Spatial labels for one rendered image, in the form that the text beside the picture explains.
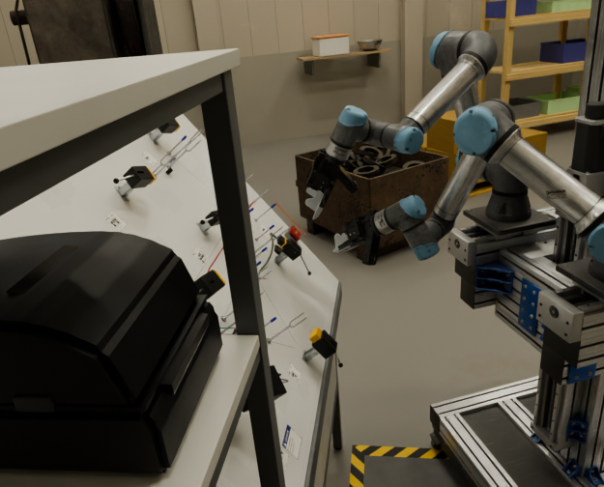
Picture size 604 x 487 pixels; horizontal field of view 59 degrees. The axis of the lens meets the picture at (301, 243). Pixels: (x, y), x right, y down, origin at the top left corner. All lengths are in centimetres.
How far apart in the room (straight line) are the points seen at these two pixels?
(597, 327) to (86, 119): 144
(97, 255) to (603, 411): 186
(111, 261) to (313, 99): 806
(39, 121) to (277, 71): 816
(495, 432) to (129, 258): 204
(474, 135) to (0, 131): 124
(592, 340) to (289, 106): 733
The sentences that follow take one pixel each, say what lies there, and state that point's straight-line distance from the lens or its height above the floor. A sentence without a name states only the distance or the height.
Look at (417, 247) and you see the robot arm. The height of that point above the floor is 120.
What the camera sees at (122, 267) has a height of 164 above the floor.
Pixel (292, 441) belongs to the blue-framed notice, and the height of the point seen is 92.
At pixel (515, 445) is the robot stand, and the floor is 21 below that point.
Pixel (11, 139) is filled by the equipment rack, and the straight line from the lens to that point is 30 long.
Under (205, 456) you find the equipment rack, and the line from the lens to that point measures 62.
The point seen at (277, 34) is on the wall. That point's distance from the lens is 844.
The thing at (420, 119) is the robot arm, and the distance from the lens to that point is 158.
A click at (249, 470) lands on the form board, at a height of 100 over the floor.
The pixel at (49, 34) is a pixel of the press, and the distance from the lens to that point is 527.
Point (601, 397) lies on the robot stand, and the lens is 215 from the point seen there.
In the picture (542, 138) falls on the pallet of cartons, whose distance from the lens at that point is 625.
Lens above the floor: 189
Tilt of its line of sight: 24 degrees down
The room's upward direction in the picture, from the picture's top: 5 degrees counter-clockwise
